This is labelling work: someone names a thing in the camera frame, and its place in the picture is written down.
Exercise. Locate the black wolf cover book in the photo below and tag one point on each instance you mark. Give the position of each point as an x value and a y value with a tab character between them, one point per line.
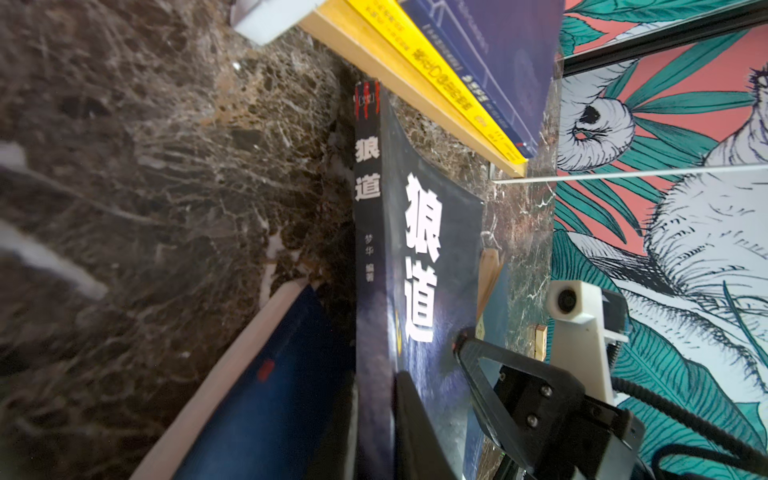
418	246

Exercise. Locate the wooden white-framed book shelf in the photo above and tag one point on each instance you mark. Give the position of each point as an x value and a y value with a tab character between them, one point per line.
596	120

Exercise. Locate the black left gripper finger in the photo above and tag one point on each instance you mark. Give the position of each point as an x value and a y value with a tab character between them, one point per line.
418	454

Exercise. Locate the small wooden block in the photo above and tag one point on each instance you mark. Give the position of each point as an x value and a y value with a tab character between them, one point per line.
540	342

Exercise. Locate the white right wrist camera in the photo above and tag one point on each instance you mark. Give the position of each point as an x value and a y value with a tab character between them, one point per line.
588	319

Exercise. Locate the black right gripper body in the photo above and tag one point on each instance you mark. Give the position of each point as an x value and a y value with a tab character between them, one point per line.
557	431

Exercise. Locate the yellow book on shelf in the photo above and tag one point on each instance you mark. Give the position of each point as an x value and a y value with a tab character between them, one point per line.
397	28

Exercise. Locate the navy book right side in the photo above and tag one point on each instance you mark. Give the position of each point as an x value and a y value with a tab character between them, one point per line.
492	297

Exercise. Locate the right black frame post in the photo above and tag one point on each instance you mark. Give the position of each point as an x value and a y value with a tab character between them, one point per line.
723	21

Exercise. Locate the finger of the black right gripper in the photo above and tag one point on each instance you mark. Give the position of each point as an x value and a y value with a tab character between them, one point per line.
495	421

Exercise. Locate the navy book yellow label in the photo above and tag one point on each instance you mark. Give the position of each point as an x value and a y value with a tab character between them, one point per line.
504	52
266	409

